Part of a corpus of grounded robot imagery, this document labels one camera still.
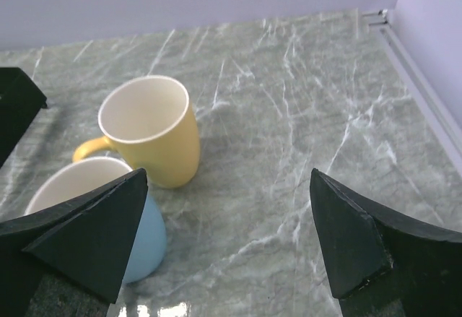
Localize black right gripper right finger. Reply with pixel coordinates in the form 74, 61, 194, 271
310, 169, 461, 316

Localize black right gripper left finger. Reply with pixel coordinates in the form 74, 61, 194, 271
1, 168, 148, 316

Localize light blue ceramic mug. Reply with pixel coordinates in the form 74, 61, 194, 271
25, 157, 167, 285

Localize yellow ceramic mug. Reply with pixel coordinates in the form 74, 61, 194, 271
72, 75, 201, 188

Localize aluminium table edge rail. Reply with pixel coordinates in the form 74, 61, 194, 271
361, 10, 461, 165

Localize black wire dish rack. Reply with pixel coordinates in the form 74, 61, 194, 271
0, 67, 48, 166

